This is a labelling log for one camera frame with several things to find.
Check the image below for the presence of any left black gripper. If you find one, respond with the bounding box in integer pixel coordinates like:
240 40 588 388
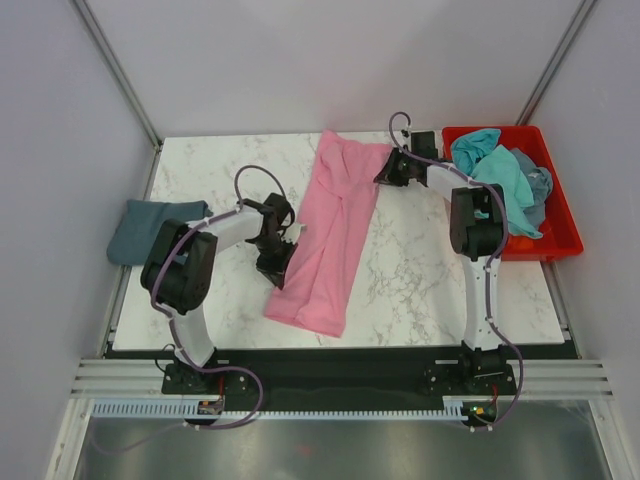
251 235 298 291

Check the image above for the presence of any pink t shirt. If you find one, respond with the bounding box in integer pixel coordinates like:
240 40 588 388
264 131 391 338

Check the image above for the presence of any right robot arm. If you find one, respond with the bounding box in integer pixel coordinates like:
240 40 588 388
375 135 508 394

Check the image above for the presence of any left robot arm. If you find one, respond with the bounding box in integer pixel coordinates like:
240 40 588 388
140 193 299 393

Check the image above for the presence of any teal t shirt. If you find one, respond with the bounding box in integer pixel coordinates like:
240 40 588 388
451 128 542 239

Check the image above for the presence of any grey blue t shirt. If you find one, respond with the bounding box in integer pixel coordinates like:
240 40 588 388
510 148 554 229

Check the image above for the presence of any orange garment in bin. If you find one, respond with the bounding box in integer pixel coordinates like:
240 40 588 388
505 235 541 255

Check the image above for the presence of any folded dark blue t shirt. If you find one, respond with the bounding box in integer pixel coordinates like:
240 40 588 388
106 200 211 267

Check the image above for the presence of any red plastic bin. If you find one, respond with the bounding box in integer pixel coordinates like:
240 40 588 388
443 126 583 262

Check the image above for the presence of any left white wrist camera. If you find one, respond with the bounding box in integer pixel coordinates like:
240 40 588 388
287 222 306 243

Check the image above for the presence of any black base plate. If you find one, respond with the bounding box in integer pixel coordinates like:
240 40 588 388
162 346 517 412

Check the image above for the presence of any right corner aluminium post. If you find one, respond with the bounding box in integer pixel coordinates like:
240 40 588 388
515 0 600 126

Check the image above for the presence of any corner aluminium post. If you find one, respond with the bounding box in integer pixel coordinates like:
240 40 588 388
70 0 163 151
515 0 600 126

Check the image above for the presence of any aluminium frame rail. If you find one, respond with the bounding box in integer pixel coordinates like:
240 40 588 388
71 360 613 400

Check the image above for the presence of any white slotted cable duct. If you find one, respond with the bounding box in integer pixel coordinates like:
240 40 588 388
90 396 470 422

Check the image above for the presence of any left corner aluminium post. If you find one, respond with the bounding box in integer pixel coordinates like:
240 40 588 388
70 0 163 151

